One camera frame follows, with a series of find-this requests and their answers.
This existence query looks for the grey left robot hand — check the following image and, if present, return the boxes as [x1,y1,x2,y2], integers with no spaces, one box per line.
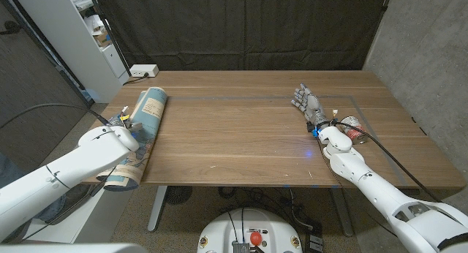
[107,112,144,133]

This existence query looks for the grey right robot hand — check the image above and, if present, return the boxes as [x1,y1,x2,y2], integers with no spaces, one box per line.
[290,83,329,129]

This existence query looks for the paper map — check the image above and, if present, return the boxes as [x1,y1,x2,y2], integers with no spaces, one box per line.
[97,86,169,192]

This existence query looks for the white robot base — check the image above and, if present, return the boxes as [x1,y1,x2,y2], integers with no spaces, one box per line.
[196,208,303,253]

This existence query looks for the red and white can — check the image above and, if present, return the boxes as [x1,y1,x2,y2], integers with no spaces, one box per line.
[339,116,368,145]

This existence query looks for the white power box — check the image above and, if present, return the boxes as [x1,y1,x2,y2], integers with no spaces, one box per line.
[129,64,160,78]

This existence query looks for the round black floor fan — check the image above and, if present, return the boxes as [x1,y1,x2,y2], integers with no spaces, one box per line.
[165,186,194,205]

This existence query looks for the white table leg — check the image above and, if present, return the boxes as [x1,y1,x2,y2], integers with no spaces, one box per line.
[331,188,355,238]
[147,186,168,233]

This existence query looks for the brown cardboard box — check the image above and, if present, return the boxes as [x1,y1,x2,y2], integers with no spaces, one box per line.
[93,30,113,48]

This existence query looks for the white floor platform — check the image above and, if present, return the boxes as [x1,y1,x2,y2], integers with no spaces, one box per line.
[21,186,135,245]

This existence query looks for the black backdrop stand pole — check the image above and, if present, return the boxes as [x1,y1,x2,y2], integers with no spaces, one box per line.
[86,0,132,77]

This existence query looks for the white shelf cabinet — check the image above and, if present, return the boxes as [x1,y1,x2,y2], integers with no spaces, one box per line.
[10,0,131,104]

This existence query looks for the black curtain backdrop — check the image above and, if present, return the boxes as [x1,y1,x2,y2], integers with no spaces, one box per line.
[93,0,390,72]

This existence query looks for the white crumpled packaging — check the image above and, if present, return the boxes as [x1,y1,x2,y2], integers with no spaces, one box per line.
[83,14,106,34]

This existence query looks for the person in blue jeans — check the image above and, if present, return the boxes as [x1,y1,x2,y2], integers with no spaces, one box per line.
[0,152,70,224]

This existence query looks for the black floor power strip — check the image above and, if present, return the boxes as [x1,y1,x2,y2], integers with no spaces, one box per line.
[305,223,325,253]

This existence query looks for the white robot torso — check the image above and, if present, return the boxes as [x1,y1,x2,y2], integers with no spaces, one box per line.
[0,243,149,253]

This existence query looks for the black power box cord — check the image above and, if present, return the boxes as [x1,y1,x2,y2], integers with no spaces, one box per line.
[122,72,151,86]

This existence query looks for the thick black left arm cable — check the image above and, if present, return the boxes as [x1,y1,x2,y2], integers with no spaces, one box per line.
[0,102,110,130]

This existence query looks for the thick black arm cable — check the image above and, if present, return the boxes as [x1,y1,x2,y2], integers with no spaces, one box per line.
[0,102,110,130]
[332,121,442,203]

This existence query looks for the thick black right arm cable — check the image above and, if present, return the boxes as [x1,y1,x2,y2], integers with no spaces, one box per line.
[332,121,442,203]

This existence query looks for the black door handle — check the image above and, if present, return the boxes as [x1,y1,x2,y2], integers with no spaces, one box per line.
[0,20,23,37]

